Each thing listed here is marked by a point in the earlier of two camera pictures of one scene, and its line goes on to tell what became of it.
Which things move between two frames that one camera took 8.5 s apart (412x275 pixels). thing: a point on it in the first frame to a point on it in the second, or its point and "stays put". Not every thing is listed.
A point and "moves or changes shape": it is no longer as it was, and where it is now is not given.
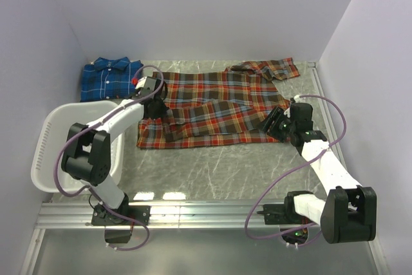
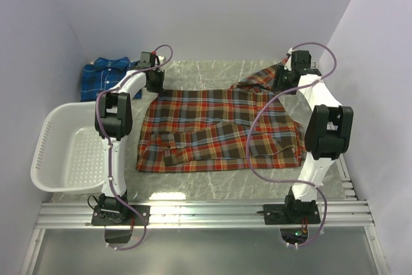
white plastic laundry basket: (61, 121) stays put
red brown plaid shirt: (227, 106) moves or changes shape
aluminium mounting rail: (222, 214) stays put
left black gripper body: (161, 109) to (158, 85)
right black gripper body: (282, 127) to (282, 80)
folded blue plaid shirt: (108, 78) stays put
